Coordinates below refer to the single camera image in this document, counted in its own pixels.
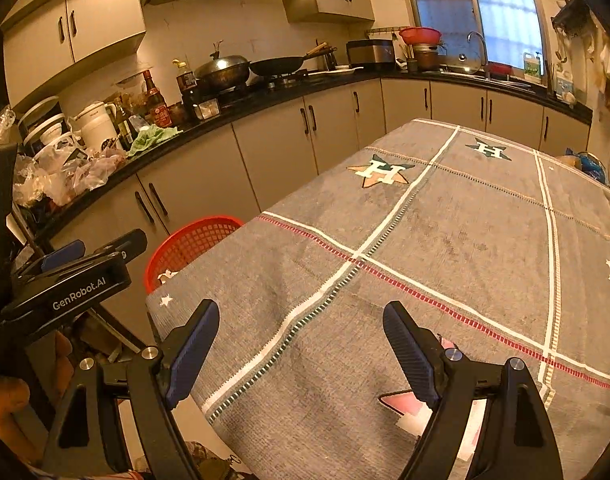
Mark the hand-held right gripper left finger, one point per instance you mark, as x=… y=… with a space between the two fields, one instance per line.
x=195 y=355

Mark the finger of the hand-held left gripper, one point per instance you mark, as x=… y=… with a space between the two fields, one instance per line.
x=62 y=256
x=130 y=244

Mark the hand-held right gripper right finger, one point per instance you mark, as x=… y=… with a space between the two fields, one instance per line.
x=410 y=360

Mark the red plastic basket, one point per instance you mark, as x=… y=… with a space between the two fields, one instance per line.
x=195 y=245

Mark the person's left hand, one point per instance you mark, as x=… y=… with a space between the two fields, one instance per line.
x=5 y=400

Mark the pile of crumpled plastic bags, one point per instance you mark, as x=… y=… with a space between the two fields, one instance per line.
x=70 y=175

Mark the green leafy vegetable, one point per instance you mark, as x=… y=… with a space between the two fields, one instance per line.
x=152 y=140

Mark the white electric kettle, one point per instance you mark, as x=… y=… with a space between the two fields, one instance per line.
x=97 y=125

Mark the grey star print tablecloth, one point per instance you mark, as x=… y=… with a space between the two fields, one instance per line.
x=460 y=240

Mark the white rice cooker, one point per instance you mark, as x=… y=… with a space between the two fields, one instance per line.
x=42 y=125

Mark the brown sauce bottle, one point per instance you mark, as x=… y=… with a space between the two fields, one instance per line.
x=157 y=105

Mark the cream lower cabinets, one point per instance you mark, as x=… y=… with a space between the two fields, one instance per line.
x=285 y=135

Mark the steel pot with lid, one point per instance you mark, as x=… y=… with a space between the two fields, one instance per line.
x=222 y=71

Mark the black kitchen countertop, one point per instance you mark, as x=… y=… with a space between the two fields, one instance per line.
x=285 y=96

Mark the large cream upper cabinet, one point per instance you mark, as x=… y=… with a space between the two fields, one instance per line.
x=85 y=25

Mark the black wok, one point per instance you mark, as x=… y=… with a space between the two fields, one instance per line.
x=277 y=66

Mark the yellow plastic bag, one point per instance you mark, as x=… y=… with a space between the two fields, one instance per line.
x=569 y=161

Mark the blue plastic bag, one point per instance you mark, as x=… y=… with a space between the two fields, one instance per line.
x=590 y=165

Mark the glass pot lid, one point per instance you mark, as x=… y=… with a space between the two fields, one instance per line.
x=457 y=64

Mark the brown pot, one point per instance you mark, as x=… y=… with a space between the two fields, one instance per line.
x=426 y=59

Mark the silver toaster oven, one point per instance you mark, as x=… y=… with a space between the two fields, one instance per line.
x=370 y=52

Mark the utensil holder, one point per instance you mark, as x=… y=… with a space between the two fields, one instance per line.
x=550 y=80

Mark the steel faucet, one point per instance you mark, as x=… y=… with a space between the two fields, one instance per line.
x=482 y=50

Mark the green label detergent bottle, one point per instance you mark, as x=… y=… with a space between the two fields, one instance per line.
x=532 y=66

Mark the red colander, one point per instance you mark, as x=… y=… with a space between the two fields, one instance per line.
x=420 y=35

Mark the kitchen window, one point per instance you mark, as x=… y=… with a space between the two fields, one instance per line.
x=505 y=5

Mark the black wall rack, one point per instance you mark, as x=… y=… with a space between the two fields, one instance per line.
x=572 y=12

